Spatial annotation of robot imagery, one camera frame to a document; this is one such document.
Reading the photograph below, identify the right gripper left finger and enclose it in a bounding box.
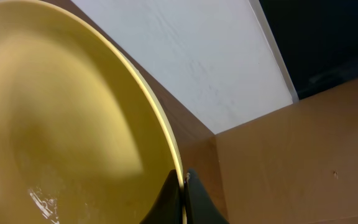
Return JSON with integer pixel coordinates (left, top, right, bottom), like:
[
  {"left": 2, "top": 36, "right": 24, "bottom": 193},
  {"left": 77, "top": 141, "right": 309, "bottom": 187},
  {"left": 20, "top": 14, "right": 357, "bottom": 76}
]
[{"left": 140, "top": 170, "right": 182, "bottom": 224}]

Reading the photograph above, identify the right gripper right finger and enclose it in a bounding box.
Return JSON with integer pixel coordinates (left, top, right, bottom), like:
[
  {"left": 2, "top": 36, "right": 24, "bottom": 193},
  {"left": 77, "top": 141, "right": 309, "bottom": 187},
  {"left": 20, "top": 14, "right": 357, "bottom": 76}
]
[{"left": 185, "top": 169, "right": 229, "bottom": 224}]

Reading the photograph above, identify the yellow plate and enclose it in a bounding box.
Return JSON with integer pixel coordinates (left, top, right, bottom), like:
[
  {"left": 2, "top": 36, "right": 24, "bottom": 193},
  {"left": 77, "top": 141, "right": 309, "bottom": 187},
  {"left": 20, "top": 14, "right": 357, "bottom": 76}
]
[{"left": 0, "top": 1, "right": 183, "bottom": 223}]

